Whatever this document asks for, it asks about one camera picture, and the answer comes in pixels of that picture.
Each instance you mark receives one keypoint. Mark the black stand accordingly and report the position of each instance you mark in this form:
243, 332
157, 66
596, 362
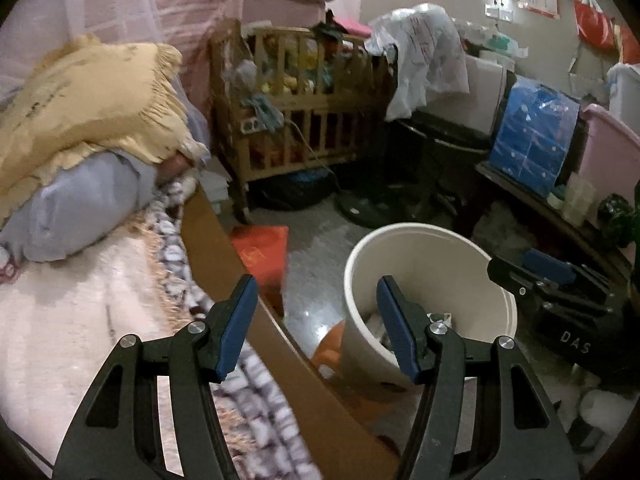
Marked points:
440, 130

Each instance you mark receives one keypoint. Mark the dark green plastic bag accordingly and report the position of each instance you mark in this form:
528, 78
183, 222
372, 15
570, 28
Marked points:
615, 217

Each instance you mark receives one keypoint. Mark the black round fan base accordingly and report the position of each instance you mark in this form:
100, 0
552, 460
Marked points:
370, 207

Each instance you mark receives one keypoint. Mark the red hanging bag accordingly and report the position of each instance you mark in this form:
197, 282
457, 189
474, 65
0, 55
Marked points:
592, 25
629, 45

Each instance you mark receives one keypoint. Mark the pile of colourful toys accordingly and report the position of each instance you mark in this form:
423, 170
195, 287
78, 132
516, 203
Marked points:
300, 65

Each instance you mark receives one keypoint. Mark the yellow fringed blanket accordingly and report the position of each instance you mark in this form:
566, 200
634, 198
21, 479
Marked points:
90, 100

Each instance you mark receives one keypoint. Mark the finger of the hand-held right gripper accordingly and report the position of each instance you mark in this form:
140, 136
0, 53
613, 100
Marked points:
510, 277
547, 265

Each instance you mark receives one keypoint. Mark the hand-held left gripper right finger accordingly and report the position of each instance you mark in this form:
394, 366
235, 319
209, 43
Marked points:
400, 325

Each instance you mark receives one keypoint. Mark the wooden bed frame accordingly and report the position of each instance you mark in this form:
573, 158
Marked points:
310, 410

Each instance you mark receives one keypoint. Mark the red paper bag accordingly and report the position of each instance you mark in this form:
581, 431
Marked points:
260, 255

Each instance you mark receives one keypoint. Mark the wooden crib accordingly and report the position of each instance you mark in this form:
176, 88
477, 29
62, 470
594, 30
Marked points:
300, 110

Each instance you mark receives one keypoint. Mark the grey-blue blanket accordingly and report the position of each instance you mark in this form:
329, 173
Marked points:
85, 210

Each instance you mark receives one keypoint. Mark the blue plastic package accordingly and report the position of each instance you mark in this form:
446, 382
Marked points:
535, 135

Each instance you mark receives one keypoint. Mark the white plastic bag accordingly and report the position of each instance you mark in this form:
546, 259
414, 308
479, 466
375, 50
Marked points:
425, 55

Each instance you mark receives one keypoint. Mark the white storage bin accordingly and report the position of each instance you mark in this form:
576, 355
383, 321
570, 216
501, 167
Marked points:
625, 95

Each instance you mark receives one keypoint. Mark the dark round tub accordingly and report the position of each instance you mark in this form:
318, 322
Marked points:
295, 192

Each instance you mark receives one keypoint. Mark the white cardboard panel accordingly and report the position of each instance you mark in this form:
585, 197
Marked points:
482, 95

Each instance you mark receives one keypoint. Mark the white power strip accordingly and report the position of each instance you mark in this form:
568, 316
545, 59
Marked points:
250, 125

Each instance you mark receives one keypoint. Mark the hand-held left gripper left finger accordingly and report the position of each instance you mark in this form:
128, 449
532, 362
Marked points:
235, 325

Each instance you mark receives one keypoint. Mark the white plastic bucket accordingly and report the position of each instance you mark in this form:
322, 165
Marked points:
450, 255

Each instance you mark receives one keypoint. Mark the white wall socket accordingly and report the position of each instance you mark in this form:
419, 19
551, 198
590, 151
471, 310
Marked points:
499, 7

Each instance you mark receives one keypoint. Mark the dark wooden bench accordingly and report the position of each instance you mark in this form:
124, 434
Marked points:
525, 195

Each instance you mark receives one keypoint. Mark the white cardboard boxes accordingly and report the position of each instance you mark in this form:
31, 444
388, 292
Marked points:
215, 180

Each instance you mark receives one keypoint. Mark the pink plastic tub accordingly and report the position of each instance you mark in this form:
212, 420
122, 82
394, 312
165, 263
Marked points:
610, 145

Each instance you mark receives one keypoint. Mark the white crumpled cloth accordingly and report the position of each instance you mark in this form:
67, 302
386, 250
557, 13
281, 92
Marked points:
595, 410

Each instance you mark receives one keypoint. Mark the purple white patterned blanket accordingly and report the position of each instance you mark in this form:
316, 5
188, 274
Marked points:
175, 255

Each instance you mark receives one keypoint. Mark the grey blue hanging cloth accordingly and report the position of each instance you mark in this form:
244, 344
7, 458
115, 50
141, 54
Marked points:
262, 110

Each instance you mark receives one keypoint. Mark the pink storage bag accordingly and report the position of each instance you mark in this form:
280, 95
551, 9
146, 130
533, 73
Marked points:
285, 12

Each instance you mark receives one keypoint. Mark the pink mosquito net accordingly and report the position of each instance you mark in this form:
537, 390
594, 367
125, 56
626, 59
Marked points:
50, 0

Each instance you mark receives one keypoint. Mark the clear plastic bags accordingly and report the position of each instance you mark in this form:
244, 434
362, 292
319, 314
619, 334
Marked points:
492, 40

